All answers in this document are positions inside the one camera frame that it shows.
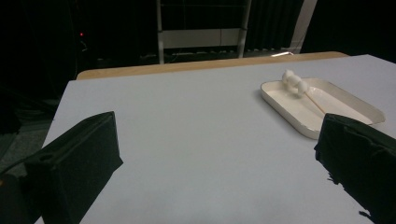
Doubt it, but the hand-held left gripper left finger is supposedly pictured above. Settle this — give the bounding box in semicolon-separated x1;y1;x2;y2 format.
23;111;124;224

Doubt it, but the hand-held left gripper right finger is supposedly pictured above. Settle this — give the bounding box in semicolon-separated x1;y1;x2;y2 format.
313;113;396;224

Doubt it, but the wooden skewer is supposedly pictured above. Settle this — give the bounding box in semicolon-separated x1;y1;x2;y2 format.
303;91;327;116

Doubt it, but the white rectangular tray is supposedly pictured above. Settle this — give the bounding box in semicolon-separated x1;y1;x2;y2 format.
261;77;387;140

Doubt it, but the pale blue board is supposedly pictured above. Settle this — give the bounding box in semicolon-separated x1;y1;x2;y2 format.
34;54;396;224

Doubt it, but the dark equipment with red light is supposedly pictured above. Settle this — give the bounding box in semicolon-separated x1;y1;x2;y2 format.
69;18;94;60

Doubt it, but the grey metal stand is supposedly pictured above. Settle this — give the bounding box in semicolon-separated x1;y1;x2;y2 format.
155;0;252;64

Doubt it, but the white slanted post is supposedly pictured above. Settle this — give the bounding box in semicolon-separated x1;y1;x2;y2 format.
289;0;319;54

